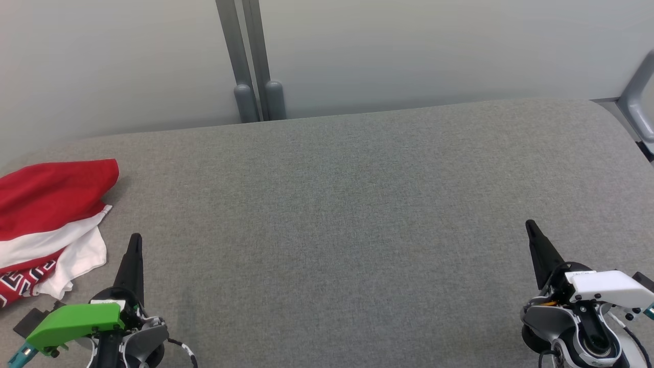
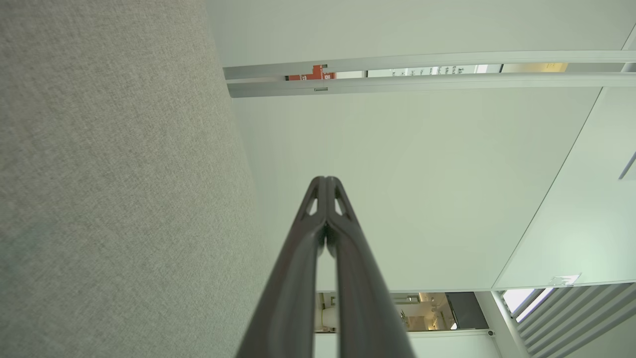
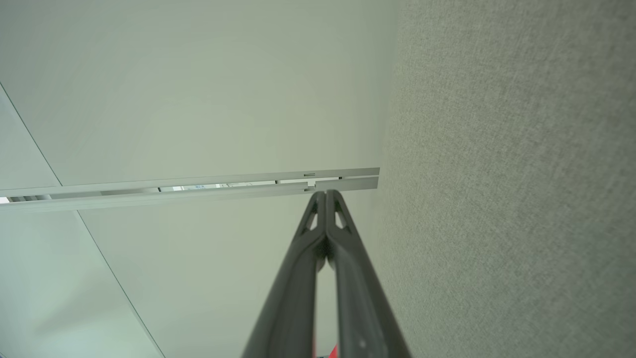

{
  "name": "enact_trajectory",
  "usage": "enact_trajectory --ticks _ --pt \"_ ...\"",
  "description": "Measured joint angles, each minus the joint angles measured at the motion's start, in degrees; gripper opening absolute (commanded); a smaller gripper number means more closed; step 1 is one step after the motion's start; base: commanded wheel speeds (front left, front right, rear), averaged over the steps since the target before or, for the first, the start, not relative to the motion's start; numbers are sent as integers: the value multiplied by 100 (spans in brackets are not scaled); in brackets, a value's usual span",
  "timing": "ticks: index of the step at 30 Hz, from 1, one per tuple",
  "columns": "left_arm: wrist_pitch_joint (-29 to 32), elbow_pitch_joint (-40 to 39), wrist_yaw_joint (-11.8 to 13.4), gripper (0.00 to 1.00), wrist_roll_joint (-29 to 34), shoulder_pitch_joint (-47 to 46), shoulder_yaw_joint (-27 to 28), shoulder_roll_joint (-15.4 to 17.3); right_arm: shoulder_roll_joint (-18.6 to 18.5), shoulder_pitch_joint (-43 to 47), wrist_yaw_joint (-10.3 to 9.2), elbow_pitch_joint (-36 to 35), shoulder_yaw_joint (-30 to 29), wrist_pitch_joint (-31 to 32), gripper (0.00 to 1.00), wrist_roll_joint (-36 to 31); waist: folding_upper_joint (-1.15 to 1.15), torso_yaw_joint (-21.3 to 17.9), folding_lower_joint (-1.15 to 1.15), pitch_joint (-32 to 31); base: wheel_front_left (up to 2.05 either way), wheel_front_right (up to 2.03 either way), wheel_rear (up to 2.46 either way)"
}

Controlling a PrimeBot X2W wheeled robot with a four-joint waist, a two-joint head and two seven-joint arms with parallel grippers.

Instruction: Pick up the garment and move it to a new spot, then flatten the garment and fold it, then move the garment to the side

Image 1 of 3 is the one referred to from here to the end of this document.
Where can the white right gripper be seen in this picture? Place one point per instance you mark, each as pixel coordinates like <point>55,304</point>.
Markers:
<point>608,286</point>

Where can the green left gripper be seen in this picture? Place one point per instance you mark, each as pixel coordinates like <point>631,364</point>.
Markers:
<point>76,319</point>

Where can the red white basketball jersey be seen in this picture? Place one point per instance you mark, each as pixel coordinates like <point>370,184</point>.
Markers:
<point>76,260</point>

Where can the red shorts white trim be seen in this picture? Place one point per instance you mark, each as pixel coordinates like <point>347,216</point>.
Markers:
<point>51,194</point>

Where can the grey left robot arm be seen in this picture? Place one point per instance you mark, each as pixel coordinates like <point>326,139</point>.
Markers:
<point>145,337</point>

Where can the grey metal frame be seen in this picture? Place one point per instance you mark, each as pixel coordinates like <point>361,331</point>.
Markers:
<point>638,92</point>

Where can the grey metal post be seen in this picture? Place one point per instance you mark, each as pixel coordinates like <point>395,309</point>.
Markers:
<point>275,102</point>
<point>245,105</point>

